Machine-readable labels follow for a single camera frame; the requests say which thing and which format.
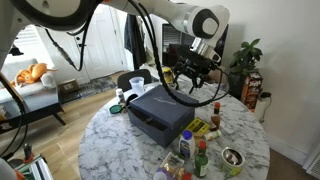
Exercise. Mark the grey sofa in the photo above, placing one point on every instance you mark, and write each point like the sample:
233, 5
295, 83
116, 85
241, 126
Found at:
41, 98

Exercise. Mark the green glass bottle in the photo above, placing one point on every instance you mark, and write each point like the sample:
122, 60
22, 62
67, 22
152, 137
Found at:
201, 160

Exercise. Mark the orange plush toy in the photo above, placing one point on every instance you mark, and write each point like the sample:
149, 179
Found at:
31, 75

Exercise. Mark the open tin can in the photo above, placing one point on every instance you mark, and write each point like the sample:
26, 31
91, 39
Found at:
232, 161

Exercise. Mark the cardboard box on floor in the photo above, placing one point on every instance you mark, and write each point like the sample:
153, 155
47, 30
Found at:
68, 86

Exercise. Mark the orange snack box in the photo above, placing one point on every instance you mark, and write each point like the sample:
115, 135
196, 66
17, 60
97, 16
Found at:
251, 90

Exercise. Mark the flat screen television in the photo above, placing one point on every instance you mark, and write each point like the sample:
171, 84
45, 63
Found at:
172, 39

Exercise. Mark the hot sauce bottle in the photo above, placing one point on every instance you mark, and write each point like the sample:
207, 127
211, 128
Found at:
216, 117

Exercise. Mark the potted green plant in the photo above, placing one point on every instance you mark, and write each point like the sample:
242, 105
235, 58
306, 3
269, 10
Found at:
243, 62

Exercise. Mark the hanging dark jacket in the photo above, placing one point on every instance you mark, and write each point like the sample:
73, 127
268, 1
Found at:
133, 41

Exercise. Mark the yellow vitamin bottle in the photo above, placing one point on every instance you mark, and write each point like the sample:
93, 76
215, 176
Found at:
168, 75

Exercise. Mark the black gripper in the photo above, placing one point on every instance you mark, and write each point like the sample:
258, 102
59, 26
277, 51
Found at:
192, 65

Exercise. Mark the patterned floor rug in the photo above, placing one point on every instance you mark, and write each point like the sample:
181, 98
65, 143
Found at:
91, 88

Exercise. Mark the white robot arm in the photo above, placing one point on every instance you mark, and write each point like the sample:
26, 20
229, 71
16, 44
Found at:
205, 22

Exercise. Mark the dark grey chair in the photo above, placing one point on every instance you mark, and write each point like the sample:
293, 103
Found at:
123, 80

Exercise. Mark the black glasses case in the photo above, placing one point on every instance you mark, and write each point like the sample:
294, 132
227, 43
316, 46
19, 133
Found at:
130, 98

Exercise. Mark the clear plastic measuring cup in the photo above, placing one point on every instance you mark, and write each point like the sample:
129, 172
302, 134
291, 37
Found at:
137, 85

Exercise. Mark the green round lid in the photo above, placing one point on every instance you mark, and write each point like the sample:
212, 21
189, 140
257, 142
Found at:
115, 109

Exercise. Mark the white pill bottle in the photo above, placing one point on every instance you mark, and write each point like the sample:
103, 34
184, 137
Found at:
120, 95

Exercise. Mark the blue cardboard box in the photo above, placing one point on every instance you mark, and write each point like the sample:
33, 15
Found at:
160, 133

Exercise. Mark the white bottle purple cap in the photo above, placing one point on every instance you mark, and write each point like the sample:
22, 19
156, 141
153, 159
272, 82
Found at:
187, 144

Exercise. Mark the yellow labelled packet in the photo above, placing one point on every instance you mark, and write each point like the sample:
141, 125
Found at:
198, 126

